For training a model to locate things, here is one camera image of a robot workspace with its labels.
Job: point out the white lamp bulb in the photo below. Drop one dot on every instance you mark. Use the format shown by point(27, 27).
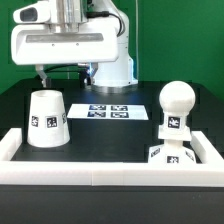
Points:
point(176, 99)

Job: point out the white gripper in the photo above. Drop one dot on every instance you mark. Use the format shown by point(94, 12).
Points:
point(37, 45)

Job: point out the white lamp base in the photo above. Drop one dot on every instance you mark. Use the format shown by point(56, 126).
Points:
point(172, 151)

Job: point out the white lamp shade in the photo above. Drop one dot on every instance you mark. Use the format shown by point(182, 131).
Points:
point(47, 126)

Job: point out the white U-shaped fence frame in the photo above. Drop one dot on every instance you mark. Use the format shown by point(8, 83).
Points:
point(208, 173)

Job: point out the marker tag sheet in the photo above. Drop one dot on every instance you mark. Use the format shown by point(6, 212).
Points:
point(107, 112)

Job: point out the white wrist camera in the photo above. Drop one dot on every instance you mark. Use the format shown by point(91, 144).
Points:
point(34, 13)

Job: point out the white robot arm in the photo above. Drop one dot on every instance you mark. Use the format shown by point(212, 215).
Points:
point(66, 17)

